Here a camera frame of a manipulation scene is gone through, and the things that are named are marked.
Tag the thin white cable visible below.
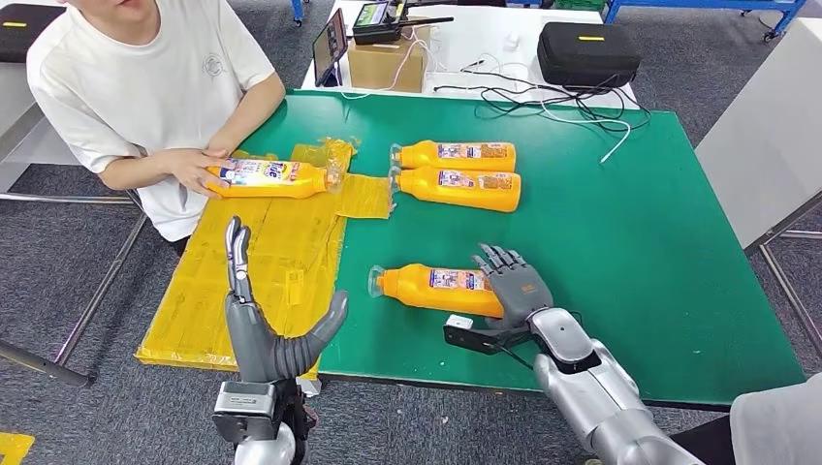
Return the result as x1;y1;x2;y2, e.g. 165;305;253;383
338;26;444;100

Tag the grey metal frame table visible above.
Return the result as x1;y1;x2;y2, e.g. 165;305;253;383
0;60;165;388

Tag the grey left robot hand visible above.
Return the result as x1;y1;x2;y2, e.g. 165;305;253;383
222;215;351;385

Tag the yellow taped mat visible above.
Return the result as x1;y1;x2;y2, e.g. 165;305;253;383
133;136;395;374

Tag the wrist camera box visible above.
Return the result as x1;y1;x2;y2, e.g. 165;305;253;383
211;380;278;444
443;313;534;357

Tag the yellow floor marker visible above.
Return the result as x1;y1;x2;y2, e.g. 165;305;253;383
0;431;37;465

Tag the black tablet on stand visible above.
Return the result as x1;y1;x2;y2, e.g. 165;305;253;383
311;7;350;88

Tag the black cable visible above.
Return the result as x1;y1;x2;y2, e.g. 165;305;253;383
478;68;653;133
433;64;583;106

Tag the orange detergent bottle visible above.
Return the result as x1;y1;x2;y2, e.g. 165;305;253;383
389;165;522;214
205;157;343;201
367;263;507;321
390;139;519;174

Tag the person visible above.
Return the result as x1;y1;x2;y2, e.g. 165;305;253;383
669;374;822;465
25;0;288;258

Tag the black radio with antenna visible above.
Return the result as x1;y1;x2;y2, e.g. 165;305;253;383
351;0;456;47

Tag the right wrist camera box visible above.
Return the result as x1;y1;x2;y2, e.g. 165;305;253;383
443;313;534;357

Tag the pale grey table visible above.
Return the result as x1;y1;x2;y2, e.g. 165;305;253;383
694;15;822;357

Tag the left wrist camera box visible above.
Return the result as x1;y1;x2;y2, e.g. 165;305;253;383
211;380;278;444

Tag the white table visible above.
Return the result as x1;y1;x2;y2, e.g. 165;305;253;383
300;0;640;110

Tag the person's right hand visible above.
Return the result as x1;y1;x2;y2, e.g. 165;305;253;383
159;147;227;201

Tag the person's left hand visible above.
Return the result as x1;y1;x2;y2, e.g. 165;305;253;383
204;130;243;161

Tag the brown cardboard box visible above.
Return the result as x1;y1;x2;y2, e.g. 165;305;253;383
346;25;431;94

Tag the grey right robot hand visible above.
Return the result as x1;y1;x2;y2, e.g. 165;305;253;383
470;242;555;331

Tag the black zip case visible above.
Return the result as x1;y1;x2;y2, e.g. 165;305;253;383
536;20;644;89
0;3;66;64

